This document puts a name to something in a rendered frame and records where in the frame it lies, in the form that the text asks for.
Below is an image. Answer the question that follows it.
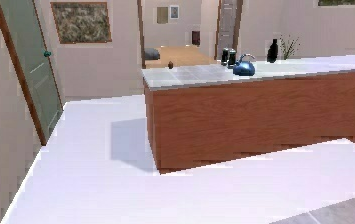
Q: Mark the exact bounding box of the brown wooden kitchen island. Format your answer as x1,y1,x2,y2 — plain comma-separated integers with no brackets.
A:
141,54,355,175

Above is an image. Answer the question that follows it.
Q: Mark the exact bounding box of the dark grey cushion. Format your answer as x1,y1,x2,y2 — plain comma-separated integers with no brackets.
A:
144,48,161,61

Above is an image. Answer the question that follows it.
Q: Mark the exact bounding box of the black pepper shaker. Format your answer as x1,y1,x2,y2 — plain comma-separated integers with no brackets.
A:
220,47,230,67

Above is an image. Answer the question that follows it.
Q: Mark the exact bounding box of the black salt shaker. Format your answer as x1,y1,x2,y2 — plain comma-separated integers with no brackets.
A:
227,48,237,70

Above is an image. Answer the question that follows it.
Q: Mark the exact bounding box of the blue kettle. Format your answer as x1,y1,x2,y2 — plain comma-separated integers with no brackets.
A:
232,53,257,77

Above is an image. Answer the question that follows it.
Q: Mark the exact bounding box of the grey room door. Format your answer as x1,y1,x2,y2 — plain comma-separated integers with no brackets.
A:
214,0,244,61

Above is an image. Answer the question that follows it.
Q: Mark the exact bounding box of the black bottle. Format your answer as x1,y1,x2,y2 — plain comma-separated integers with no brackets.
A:
266,38,279,64

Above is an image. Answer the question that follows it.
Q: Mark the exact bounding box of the green house plant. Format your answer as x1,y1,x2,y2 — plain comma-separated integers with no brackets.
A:
279,34,301,61

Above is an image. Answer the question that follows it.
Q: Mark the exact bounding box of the green glass room door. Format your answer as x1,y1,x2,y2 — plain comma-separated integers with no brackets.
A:
0,0,66,146

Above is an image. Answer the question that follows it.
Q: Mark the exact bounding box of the window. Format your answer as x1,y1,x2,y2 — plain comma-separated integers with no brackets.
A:
317,0,355,8

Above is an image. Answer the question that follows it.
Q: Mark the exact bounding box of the olive framed wall picture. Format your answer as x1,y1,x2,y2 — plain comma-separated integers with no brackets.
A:
156,6,169,25

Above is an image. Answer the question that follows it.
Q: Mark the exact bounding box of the white framed wall picture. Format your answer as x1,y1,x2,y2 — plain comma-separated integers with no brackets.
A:
169,4,180,20

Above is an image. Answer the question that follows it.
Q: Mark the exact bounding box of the brown framed wall picture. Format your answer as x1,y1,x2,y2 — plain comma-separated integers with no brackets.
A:
50,1,113,45

